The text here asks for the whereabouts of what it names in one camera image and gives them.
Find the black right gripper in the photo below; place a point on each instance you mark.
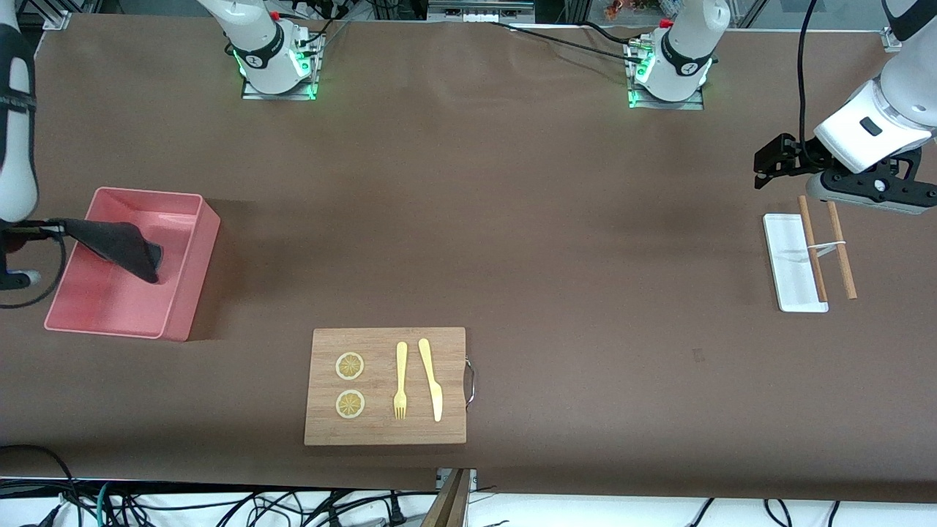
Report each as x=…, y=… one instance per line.
x=9, y=238

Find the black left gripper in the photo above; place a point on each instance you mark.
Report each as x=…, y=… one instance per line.
x=799, y=156

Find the dark grey microfibre cloth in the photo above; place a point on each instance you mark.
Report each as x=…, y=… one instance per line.
x=117, y=245

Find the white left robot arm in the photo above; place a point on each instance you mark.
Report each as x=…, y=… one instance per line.
x=684, y=51

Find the thin white band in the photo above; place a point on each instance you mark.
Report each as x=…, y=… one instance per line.
x=827, y=247

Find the white rectangular tray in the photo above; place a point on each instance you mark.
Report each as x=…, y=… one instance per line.
x=787, y=263

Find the pink plastic bin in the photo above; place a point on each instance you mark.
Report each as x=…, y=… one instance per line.
x=117, y=307

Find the aluminium extrusion bar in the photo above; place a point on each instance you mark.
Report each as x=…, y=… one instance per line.
x=891, y=40
x=55, y=18

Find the brown table cover sheet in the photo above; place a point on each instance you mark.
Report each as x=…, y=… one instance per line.
x=585, y=219

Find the small orange red object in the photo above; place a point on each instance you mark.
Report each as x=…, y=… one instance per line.
x=618, y=9

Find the round lemon slice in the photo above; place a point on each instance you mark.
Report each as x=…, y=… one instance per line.
x=350, y=366
x=350, y=404

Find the yellow plastic fork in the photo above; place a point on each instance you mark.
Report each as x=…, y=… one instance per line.
x=401, y=366

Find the yellow plastic knife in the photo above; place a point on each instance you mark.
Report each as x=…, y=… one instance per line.
x=433, y=388

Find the black power plug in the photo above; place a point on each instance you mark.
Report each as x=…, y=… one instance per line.
x=397, y=511

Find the brown wooden beam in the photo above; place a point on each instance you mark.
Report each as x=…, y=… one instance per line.
x=448, y=505

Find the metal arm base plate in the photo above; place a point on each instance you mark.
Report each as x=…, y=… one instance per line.
x=282, y=91
x=666, y=104

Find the silver metal frame rail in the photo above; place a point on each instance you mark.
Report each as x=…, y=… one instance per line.
x=479, y=11

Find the small metal bracket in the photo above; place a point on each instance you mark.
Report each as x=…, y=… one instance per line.
x=472, y=479

